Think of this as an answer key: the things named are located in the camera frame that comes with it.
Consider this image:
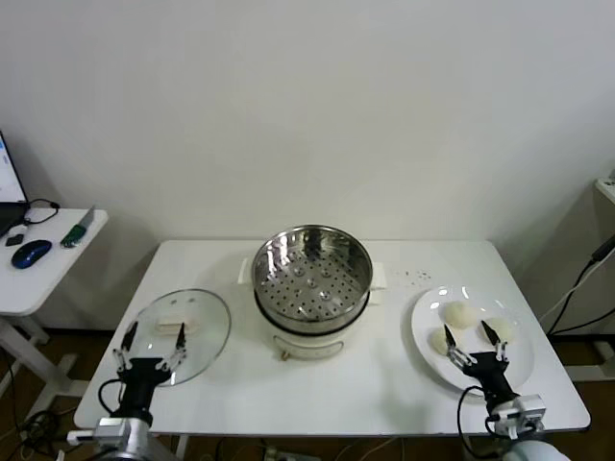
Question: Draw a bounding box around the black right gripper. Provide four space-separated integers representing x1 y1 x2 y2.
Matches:
442 319 518 410

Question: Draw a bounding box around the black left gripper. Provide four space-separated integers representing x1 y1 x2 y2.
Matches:
112 320 188 419

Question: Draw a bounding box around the white steamed baozi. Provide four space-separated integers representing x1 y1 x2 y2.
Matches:
427 328 455 356
475 317 516 343
444 302 480 331

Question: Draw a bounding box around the glass lid with white handle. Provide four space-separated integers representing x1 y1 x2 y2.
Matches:
120 287 233 388

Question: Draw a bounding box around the stainless steel steamer basket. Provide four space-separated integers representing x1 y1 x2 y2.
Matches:
238 224 389 324

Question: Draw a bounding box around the white round plate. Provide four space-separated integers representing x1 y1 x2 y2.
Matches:
410 285 535 398

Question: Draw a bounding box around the white side desk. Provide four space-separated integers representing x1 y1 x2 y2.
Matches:
0 206 110 414

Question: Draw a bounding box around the blue computer mouse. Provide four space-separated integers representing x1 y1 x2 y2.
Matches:
11 238 53 269

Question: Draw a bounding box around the white electric cooking pot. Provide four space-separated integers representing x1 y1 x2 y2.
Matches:
254 282 386 361

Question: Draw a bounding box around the white cabinet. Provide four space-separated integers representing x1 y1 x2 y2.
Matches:
593 177 615 270

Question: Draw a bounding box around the black laptop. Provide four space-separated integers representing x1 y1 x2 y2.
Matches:
0 129 30 237

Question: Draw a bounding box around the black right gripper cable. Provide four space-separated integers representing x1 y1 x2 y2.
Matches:
456 387 501 461

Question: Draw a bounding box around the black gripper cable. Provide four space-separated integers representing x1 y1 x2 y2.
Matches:
456 387 501 461
97 377 127 419

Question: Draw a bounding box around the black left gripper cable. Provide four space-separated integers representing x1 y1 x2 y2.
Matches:
97 377 127 419

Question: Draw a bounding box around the white cable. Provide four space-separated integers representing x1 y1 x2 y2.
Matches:
537 268 600 322

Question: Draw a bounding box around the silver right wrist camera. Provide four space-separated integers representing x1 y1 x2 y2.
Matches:
487 394 548 438

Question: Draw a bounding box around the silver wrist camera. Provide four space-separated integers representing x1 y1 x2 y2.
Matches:
65 416 127 446
487 394 548 438

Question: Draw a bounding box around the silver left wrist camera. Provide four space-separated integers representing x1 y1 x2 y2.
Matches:
65 416 127 446

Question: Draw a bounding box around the thin black cable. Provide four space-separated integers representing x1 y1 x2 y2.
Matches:
549 314 615 336

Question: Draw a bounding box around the white desk base frame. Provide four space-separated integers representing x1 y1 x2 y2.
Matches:
552 335 615 383

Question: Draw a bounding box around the green handled tool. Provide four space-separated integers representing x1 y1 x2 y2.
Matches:
60 205 96 250

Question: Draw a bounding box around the black floor cable bundle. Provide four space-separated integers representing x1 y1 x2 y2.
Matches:
0 352 68 461

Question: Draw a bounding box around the black looped desk cable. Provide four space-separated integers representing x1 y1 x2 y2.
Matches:
22 198 62 226

